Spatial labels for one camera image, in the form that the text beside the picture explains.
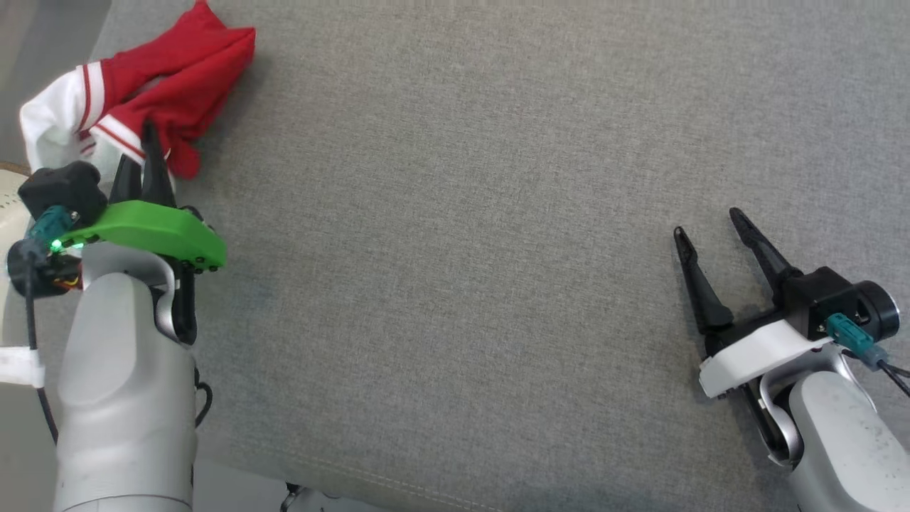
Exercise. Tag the cream round object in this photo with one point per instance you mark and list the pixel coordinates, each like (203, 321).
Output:
(11, 203)

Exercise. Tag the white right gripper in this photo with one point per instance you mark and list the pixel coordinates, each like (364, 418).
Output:
(761, 352)

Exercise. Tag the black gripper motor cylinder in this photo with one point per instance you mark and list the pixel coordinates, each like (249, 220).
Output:
(35, 274)
(881, 309)

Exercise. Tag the teal left camera connector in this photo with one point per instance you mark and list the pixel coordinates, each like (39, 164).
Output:
(53, 224)

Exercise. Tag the teal camera connector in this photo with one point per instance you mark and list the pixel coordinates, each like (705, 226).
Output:
(853, 340)
(53, 224)

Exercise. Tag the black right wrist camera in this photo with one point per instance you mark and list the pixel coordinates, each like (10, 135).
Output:
(817, 299)

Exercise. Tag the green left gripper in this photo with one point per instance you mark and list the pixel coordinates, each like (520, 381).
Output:
(156, 231)

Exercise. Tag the red white jersey shirt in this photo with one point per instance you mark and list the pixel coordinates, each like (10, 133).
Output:
(178, 64)

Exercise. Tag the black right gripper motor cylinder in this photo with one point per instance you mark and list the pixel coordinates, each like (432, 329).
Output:
(881, 309)

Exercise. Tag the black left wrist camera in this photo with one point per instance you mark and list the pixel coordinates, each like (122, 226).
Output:
(64, 188)

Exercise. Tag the teal right camera connector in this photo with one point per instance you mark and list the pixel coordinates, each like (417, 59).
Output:
(853, 340)

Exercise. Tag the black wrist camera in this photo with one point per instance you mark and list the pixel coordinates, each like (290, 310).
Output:
(817, 299)
(64, 188)

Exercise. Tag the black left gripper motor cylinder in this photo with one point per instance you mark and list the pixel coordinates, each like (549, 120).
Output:
(35, 274)

